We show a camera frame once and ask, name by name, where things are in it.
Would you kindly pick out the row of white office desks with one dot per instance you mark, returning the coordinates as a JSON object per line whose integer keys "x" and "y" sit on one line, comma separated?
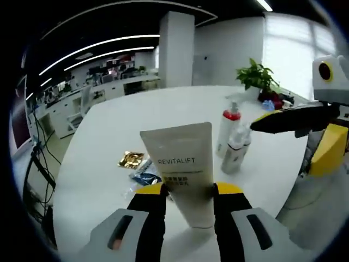
{"x": 122, "y": 87}

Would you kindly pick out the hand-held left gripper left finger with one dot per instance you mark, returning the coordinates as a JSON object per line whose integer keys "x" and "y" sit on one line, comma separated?
{"x": 136, "y": 234}

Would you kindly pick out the tall white pump bottle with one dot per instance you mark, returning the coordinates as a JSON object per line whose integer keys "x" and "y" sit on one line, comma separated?
{"x": 226, "y": 133}

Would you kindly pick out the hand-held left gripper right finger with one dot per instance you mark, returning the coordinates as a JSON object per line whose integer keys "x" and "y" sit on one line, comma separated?
{"x": 245, "y": 234}

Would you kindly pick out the blue plastic packet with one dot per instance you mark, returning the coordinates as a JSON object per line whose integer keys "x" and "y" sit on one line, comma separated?
{"x": 268, "y": 105}

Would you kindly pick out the small white bottle clear cap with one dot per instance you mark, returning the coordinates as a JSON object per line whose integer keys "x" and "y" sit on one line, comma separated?
{"x": 233, "y": 158}

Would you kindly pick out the pink screen monitor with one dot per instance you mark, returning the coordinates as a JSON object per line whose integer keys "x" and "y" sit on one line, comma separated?
{"x": 21, "y": 128}

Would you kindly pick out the dark red bundle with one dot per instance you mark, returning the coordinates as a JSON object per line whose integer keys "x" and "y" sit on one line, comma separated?
{"x": 270, "y": 98}

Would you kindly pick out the potted green plant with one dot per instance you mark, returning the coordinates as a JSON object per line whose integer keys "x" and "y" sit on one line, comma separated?
{"x": 256, "y": 75}

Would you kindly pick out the short ceiling light strip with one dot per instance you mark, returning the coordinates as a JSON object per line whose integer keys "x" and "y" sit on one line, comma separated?
{"x": 46, "y": 82}
{"x": 29, "y": 96}

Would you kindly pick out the cream skincare tube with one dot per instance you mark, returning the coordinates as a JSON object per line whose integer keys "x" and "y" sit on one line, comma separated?
{"x": 185, "y": 152}

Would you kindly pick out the large window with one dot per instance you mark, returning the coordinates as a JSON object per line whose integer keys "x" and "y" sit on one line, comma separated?
{"x": 297, "y": 49}

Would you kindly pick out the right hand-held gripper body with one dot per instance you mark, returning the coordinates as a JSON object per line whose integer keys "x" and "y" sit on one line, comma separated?
{"x": 335, "y": 87}

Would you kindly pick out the gold skincare sachet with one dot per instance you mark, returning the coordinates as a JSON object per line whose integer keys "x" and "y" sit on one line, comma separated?
{"x": 131, "y": 160}

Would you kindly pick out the green black skincare pouch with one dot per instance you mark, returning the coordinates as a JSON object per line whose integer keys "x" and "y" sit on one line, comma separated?
{"x": 144, "y": 179}

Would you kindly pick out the black tripod stand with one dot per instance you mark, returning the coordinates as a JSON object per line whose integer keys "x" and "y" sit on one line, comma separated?
{"x": 41, "y": 177}

